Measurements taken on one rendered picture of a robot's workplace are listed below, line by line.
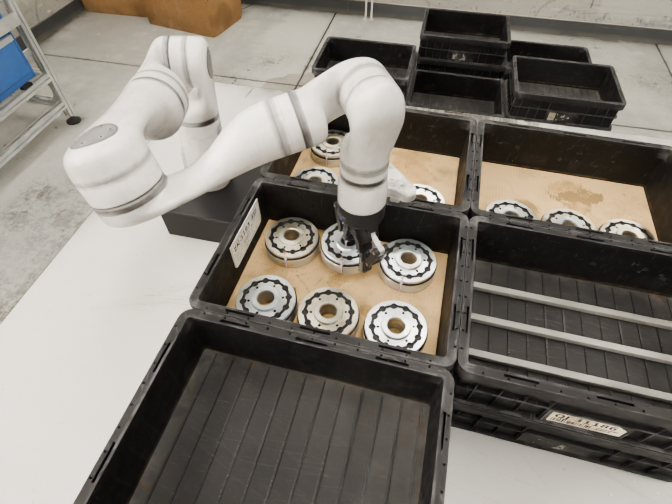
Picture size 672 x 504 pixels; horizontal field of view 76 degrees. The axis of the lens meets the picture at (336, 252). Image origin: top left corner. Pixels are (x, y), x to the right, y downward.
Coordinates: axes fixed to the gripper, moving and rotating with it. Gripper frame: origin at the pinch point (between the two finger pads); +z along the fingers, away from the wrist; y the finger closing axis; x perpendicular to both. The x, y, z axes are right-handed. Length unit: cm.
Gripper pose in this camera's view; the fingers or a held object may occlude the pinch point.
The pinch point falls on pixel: (357, 255)
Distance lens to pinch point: 76.7
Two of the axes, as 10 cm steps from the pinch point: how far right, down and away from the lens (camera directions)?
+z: 0.0, 6.3, 7.8
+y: 5.0, 6.7, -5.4
